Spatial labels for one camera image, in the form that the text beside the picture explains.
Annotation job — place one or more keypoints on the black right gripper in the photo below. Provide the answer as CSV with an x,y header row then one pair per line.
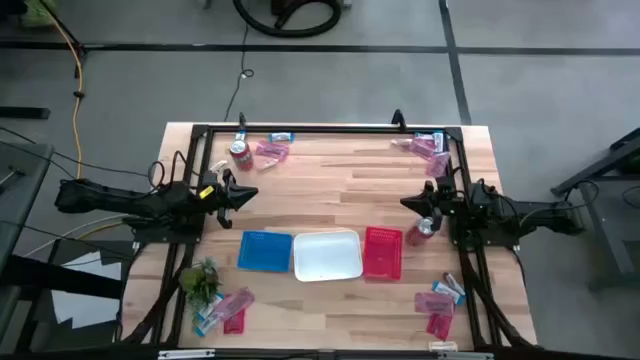
x,y
440,202

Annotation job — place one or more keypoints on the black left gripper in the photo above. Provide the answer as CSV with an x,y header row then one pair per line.
x,y
226,200

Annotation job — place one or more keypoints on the blue white candy bar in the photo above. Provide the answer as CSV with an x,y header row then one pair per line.
x,y
202,329
446,292
210,307
424,135
438,141
240,135
281,136

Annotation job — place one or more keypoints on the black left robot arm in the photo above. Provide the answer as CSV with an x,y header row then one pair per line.
x,y
115,199

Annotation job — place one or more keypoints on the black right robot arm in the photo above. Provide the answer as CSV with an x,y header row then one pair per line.
x,y
525,210

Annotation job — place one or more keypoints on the red soda can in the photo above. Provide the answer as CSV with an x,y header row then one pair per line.
x,y
242,155
417,234

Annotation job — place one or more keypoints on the blue plastic basket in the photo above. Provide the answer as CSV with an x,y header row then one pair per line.
x,y
265,251

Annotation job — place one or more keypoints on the red plastic basket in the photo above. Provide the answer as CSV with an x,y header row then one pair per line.
x,y
382,252

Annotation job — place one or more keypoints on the small potted green plant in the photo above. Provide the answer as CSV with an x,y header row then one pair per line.
x,y
200,285

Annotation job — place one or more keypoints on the white plastic tray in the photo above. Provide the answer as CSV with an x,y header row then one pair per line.
x,y
327,255

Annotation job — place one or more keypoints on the grey metal side table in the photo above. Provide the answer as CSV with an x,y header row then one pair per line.
x,y
602,225

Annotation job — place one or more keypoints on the white paper sheet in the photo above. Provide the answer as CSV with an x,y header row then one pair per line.
x,y
85,307

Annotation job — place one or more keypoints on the black floor beam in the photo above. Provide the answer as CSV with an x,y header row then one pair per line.
x,y
50,277

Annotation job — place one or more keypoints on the black flat bar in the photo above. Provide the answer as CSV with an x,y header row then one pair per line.
x,y
25,113

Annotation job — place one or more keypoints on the black stand leg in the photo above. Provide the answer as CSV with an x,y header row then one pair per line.
x,y
62,25

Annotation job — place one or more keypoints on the person's foot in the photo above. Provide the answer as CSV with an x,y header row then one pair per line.
x,y
39,12

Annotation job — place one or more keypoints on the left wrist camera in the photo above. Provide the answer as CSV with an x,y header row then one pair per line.
x,y
211,178

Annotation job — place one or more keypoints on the black frame clamp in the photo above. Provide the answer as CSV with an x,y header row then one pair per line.
x,y
399,120
242,121

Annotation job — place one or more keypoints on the black aluminium table frame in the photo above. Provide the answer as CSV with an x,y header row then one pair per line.
x,y
325,129

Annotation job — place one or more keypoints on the silver metal bracket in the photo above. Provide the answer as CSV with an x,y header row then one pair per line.
x,y
185,354
465,356

